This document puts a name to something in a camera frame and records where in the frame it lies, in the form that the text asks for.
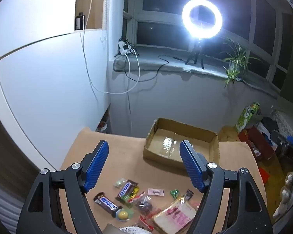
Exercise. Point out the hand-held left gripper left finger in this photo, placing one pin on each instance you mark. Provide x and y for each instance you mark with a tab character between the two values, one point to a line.
97	165

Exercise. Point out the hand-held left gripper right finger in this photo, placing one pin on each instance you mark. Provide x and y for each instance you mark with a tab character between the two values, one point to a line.
190	165

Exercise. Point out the small black snack packet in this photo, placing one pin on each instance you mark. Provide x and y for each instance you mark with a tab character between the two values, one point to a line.
188	194

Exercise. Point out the green foil candy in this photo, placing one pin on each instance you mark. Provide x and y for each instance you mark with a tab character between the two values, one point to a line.
174	193

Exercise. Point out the brown cardboard box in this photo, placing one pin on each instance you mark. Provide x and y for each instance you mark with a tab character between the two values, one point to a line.
166	143

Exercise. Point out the brown chocolate bar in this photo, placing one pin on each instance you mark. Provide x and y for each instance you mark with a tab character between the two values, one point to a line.
126	188
106	202

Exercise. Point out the pink translucent candy wrapper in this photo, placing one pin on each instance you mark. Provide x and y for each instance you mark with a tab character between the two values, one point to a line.
194	203

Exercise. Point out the small white snack packet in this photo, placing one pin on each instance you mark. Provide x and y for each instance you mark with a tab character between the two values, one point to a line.
156	191

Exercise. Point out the yellow candy wrapper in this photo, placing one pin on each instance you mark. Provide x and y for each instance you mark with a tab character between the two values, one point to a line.
134	192

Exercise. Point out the sliced bread packet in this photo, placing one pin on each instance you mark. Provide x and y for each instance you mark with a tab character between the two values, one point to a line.
173	217

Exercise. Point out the light green snack packet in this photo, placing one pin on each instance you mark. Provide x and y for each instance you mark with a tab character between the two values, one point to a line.
130	210

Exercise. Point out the clear red-edged dried fruit packet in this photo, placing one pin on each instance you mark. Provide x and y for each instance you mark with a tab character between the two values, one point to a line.
145	204
146	221

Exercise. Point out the beige table cloth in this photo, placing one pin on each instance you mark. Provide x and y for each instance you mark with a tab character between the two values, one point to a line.
127	156

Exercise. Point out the red and white bowl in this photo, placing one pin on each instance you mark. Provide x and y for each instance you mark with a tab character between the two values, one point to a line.
102	126

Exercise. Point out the grey flat object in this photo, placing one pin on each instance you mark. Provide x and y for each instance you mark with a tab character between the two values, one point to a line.
112	229

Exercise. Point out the silver patterned packet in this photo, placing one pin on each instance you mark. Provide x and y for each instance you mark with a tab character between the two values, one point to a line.
131	229

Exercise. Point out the red cardboard box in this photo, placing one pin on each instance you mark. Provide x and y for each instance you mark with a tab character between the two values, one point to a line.
258	141

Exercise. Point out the green tissue box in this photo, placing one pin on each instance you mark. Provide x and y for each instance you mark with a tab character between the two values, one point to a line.
246	117

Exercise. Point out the red plastic mat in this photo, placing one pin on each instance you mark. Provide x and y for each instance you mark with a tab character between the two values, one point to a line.
265	175

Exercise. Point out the blue plastic object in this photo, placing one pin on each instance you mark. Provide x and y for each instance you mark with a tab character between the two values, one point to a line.
267	137

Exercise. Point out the white stacked figurine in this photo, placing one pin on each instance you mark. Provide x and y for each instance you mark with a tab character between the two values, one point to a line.
287	192

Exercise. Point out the white lace cloth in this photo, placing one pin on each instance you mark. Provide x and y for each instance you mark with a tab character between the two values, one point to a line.
285	124

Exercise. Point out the white wardrobe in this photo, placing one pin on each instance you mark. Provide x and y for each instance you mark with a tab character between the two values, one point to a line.
39	78

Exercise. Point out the potted spider plant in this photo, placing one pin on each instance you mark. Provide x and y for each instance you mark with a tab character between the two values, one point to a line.
235	63

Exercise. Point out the grey window sill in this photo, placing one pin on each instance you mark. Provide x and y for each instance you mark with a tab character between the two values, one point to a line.
149	61

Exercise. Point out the black tripod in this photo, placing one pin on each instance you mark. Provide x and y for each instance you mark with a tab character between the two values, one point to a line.
197	51

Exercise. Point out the white power strip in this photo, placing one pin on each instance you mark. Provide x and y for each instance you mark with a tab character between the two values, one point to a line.
123	48

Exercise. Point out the dark glass bottle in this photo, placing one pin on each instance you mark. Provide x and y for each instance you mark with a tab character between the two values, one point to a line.
79	20

